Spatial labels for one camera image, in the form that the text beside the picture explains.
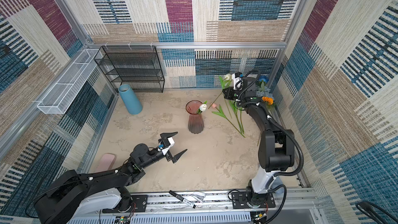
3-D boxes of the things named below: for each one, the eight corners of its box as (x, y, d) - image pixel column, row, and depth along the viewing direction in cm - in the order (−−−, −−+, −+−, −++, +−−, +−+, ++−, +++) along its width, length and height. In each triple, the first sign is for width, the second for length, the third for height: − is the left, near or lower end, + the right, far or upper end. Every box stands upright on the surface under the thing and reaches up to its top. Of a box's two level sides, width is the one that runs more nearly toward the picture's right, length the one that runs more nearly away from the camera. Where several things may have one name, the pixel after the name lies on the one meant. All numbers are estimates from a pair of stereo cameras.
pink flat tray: (98, 171, 86) (94, 169, 83) (104, 155, 92) (101, 153, 89) (112, 171, 86) (109, 169, 83) (118, 155, 92) (115, 153, 89)
